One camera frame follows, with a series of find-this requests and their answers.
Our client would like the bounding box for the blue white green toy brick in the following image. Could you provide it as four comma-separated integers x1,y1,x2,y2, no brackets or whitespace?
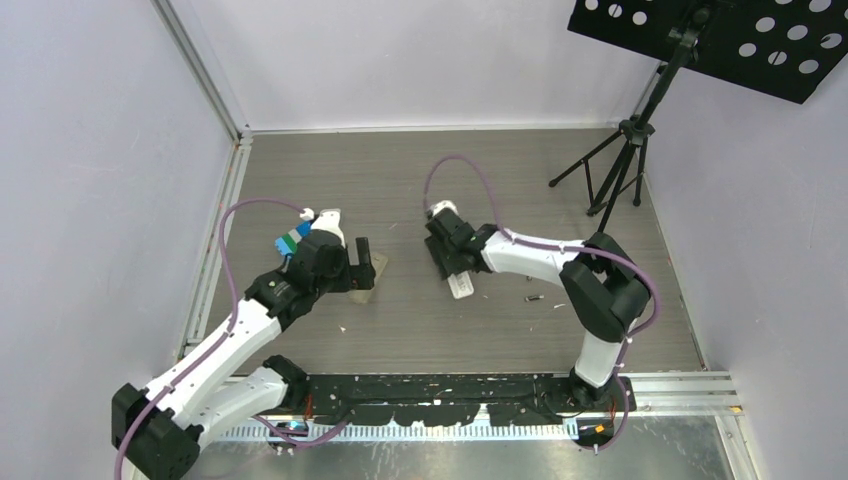
274,221,311,257

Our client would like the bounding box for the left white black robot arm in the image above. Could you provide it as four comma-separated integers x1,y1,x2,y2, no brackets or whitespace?
111,227,376,479

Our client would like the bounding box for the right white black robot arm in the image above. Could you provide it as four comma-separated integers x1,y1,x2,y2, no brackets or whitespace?
425,202,652,411

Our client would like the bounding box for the black music stand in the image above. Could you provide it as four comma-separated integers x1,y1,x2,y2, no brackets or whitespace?
549,1,847,231

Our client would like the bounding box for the aluminium corner frame post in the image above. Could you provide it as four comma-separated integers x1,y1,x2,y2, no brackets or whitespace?
151,0,251,145

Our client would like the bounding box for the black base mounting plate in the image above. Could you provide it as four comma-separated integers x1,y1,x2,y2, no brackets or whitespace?
267,373,636,427

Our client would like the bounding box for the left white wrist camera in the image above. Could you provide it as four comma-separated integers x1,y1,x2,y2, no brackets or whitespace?
311,208,346,247

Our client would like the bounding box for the translucent beige remote cover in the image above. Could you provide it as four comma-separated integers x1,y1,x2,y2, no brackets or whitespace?
348,252,388,305

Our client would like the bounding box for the white remote control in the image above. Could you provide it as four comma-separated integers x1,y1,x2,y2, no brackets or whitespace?
446,271,475,300

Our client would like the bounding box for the perforated metal cable tray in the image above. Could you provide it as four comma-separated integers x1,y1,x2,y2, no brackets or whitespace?
218,418,579,442

